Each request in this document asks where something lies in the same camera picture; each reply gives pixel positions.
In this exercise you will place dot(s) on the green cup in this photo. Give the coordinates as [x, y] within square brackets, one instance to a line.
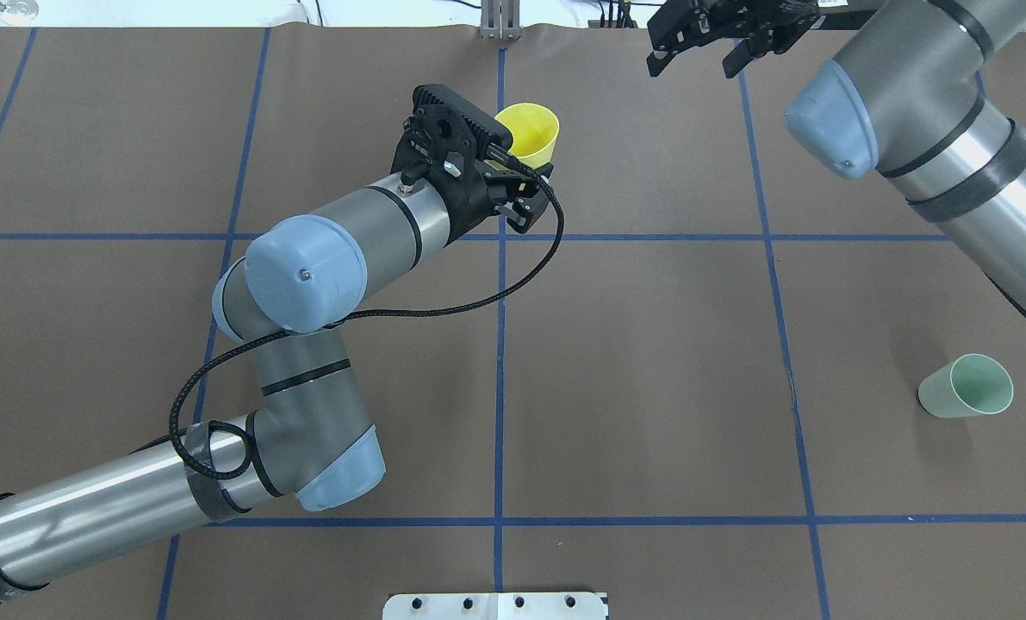
[973, 385]

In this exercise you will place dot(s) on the yellow cup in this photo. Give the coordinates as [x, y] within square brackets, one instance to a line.
[534, 129]

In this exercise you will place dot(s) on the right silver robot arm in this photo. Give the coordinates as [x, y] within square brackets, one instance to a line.
[899, 100]

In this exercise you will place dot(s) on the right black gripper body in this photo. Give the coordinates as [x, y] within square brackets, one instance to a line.
[775, 34]

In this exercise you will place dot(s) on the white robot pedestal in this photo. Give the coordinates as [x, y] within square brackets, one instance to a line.
[497, 605]

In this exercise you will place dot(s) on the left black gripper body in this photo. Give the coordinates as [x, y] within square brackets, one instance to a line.
[471, 205]

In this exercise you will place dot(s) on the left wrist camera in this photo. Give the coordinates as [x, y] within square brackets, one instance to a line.
[460, 125]

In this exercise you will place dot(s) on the clear tape roll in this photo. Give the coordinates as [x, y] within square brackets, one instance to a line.
[18, 12]

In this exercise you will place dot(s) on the aluminium frame post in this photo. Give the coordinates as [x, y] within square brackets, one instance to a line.
[500, 19]

